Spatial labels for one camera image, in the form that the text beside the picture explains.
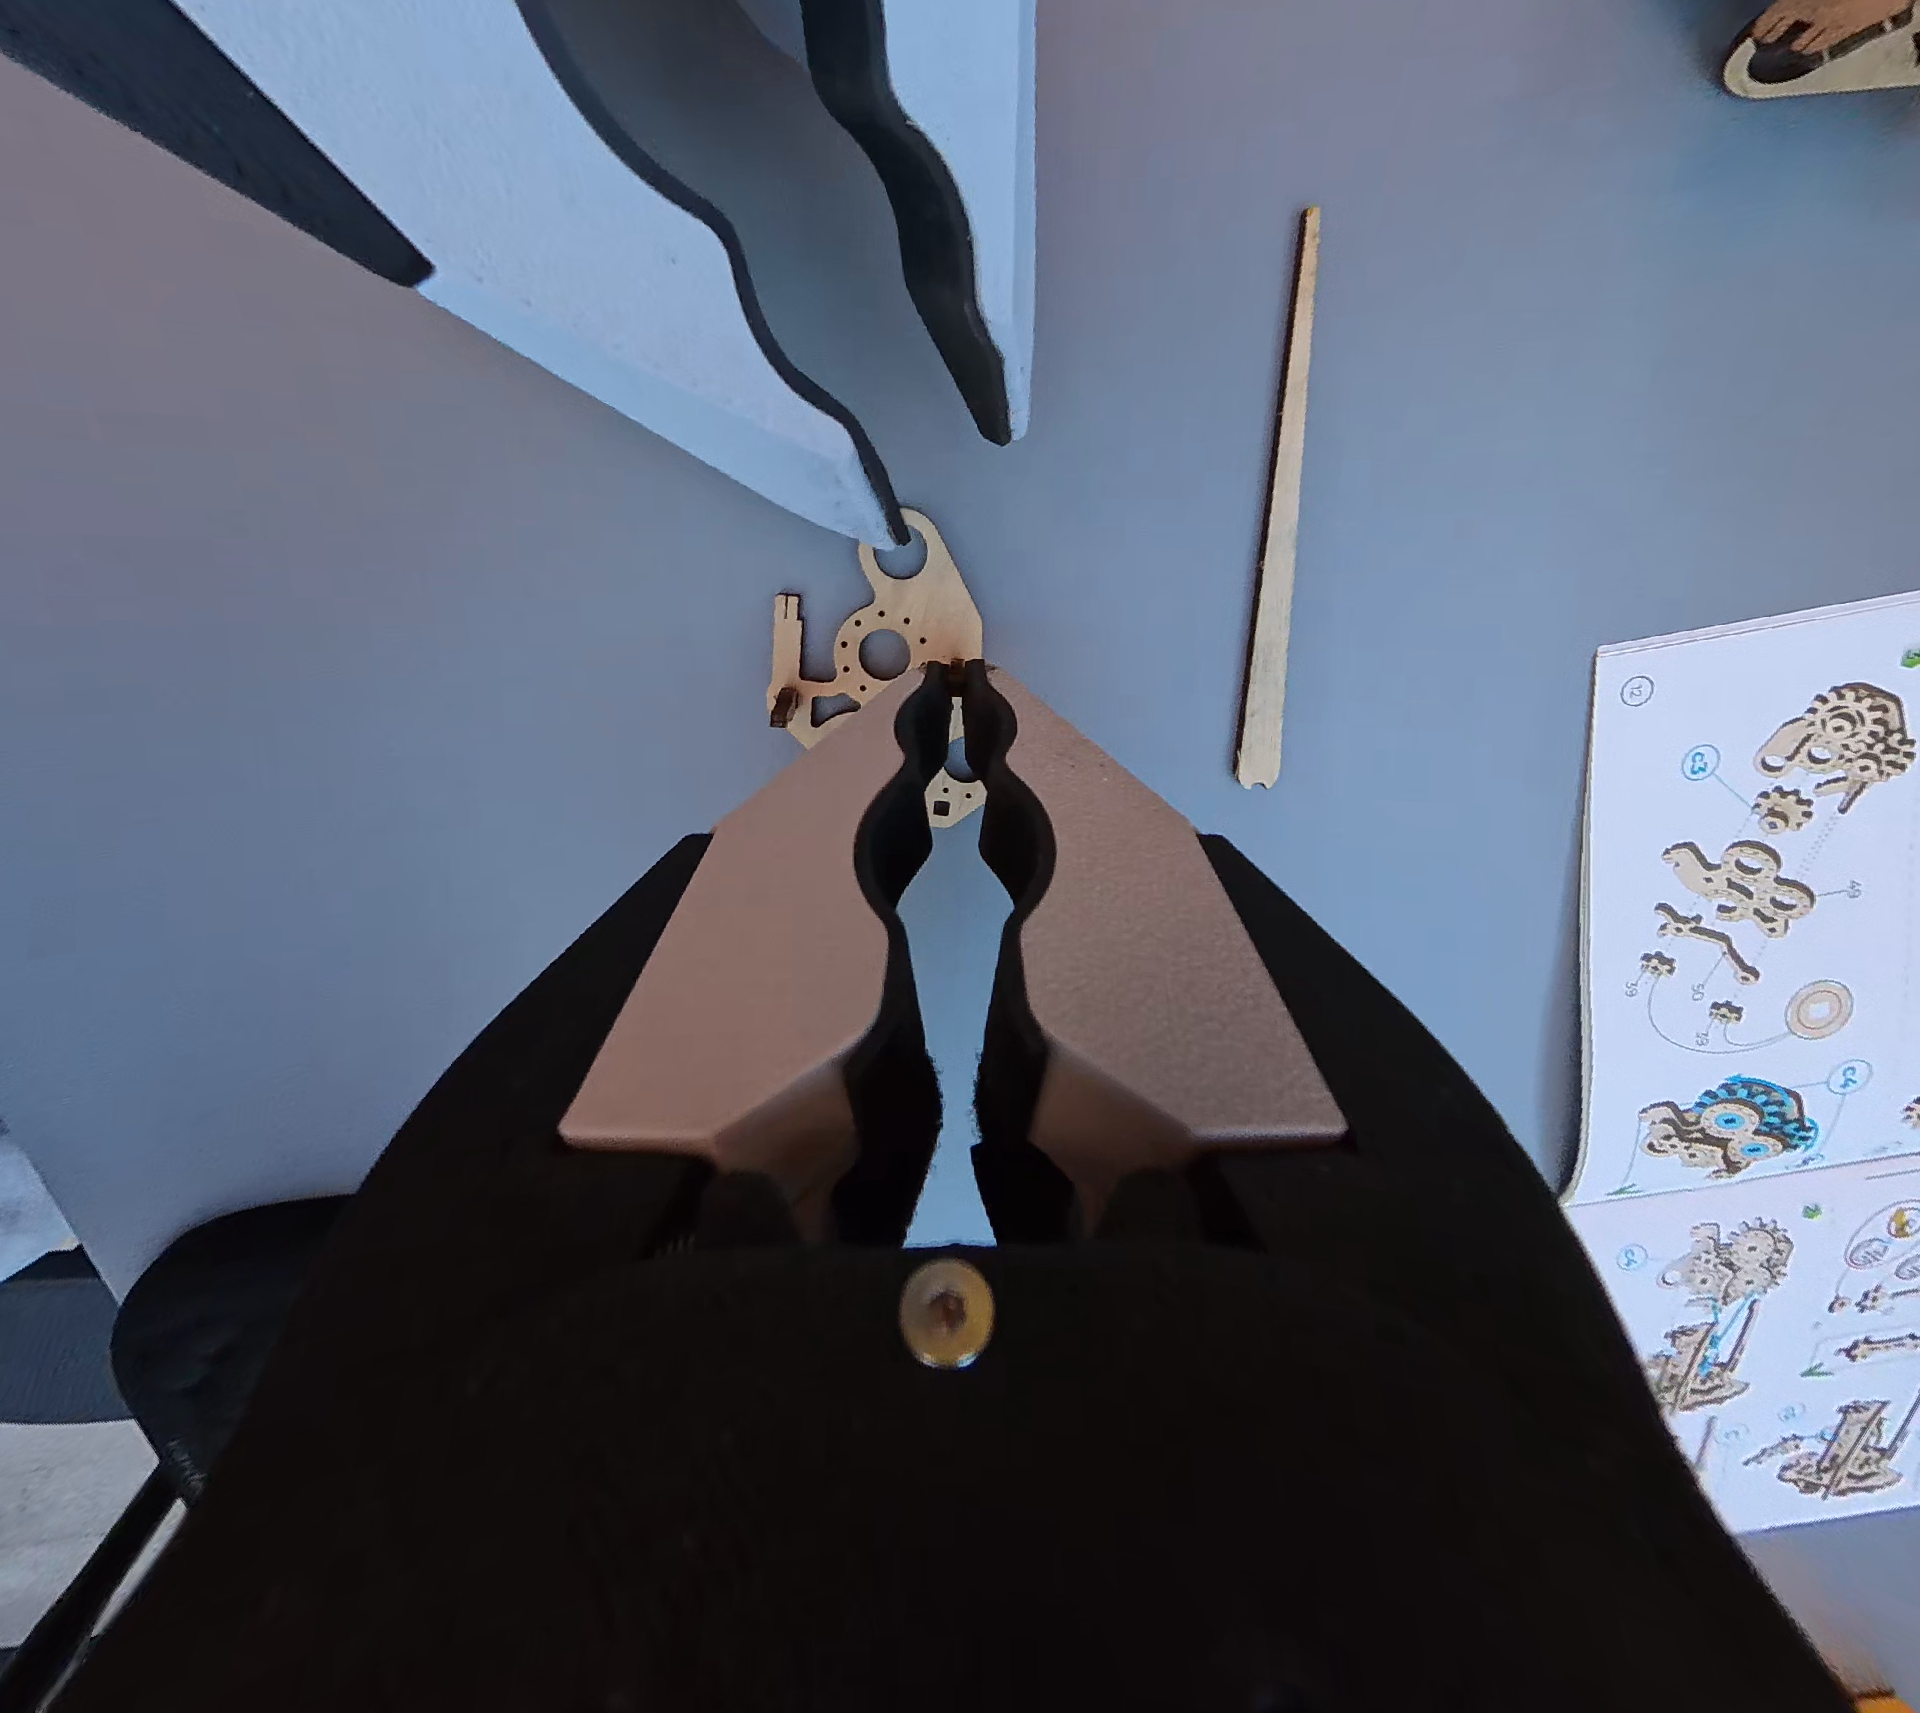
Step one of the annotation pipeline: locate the grey desk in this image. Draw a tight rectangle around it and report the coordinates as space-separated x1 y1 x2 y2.
0 0 1920 1701

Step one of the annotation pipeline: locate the thin wooden stick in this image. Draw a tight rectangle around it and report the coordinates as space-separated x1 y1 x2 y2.
1229 205 1325 794

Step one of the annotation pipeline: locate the plywood perforated model part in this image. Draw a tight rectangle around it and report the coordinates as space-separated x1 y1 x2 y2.
794 508 1000 832

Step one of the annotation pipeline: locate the black office chair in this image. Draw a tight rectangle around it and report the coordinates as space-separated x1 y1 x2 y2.
108 1196 379 1501

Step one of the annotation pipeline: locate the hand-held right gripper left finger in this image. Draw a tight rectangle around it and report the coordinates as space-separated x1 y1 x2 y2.
557 661 962 1248

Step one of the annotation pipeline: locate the illustrated instruction booklet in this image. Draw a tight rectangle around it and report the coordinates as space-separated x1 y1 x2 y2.
1556 591 1920 1539

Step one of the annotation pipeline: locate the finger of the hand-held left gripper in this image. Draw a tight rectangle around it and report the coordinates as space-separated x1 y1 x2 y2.
708 0 1040 450
0 0 912 548

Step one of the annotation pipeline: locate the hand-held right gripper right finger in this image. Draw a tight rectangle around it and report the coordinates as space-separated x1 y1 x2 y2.
955 661 1348 1248

